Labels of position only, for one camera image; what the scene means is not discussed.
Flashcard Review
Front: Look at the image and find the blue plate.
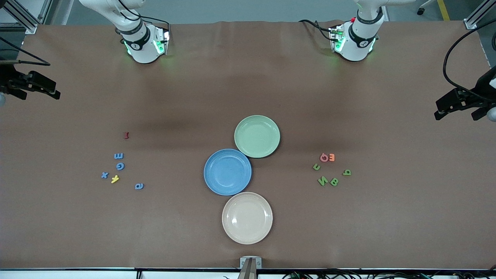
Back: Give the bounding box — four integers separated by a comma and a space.
203, 149, 252, 196

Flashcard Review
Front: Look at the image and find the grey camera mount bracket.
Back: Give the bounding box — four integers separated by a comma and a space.
237, 256, 263, 279

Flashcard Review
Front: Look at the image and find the black cable bundle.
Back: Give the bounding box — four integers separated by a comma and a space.
281, 269, 496, 279

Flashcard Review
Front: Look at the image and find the white table frame rail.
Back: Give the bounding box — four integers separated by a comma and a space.
0, 269, 496, 279

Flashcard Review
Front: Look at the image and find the beige plate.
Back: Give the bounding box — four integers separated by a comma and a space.
222, 192, 273, 245

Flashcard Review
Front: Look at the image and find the green plate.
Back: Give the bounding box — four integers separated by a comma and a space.
234, 115, 281, 158

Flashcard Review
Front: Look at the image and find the black base cable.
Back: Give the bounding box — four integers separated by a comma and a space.
298, 19, 337, 39
116, 0, 172, 33

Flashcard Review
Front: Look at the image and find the black chair caster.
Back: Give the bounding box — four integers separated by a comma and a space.
417, 0, 436, 16

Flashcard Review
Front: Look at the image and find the brown table cover sheet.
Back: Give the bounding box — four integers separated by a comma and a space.
0, 20, 496, 270

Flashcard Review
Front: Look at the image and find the aluminium frame post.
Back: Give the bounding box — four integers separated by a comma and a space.
464, 0, 496, 30
0, 0, 53, 34

